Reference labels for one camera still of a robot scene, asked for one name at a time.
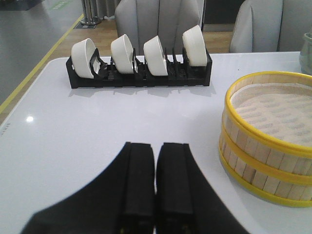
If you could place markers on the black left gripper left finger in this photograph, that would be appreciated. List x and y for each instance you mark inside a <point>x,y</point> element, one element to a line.
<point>120,200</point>

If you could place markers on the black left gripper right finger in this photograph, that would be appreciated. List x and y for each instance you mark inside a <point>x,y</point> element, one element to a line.
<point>185,201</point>

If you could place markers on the bamboo steamer tray yellow rim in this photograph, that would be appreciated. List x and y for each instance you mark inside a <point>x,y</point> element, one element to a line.
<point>268,116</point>

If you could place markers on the black dish rack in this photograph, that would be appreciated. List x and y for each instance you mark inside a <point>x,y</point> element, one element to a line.
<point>179,74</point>

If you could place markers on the white bowl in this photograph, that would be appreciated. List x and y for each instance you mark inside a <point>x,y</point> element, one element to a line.
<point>122,53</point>
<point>155,58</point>
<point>81,54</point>
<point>194,45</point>

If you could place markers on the white bowl far left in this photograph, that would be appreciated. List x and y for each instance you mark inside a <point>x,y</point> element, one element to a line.
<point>81,54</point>

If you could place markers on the white bowl far right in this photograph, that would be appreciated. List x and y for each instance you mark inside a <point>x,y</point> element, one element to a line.
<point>194,45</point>

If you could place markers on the grey chair left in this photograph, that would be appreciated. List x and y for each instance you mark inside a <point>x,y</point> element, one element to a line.
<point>142,20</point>

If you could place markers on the grey chair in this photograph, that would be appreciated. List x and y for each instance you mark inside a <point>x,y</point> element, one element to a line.
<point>142,20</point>
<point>271,26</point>

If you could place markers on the grey chair right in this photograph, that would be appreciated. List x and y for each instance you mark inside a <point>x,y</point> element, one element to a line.
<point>271,26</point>

